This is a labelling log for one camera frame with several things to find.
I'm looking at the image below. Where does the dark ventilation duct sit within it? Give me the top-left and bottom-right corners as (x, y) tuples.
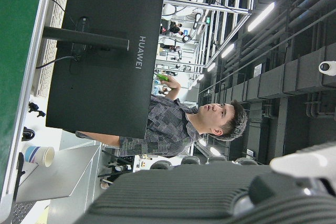
(199, 42), (336, 104)

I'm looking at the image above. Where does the black coiled cable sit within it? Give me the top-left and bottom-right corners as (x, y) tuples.
(22, 126), (36, 142)

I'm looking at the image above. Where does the beige keyboard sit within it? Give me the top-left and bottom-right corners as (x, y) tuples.
(33, 0), (70, 98)

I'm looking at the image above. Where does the man in patterned shirt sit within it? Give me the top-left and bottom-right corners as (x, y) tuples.
(75, 74), (249, 158)

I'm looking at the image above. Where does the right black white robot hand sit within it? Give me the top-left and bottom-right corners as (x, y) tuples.
(81, 141), (336, 224)

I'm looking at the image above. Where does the black upright stand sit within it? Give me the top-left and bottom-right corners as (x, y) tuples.
(13, 152), (26, 201)

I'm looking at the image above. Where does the black Huawei monitor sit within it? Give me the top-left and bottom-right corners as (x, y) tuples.
(41, 0), (166, 140)

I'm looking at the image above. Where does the green conveyor belt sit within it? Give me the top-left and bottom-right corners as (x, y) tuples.
(0, 0), (57, 224)

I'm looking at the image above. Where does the black clip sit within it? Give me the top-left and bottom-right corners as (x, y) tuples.
(28, 102), (46, 119)

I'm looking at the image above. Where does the blue white paper cup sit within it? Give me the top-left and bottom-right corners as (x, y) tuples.
(23, 145), (55, 167)

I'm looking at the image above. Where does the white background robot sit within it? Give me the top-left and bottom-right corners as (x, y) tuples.
(162, 0), (205, 43)

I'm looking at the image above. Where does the white security camera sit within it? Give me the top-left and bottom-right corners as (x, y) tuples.
(318, 60), (336, 76)

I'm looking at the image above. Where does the aluminium background rack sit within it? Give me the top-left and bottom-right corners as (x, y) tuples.
(157, 0), (257, 88)

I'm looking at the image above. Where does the black monitor cable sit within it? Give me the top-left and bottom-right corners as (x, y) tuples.
(35, 55), (79, 70)

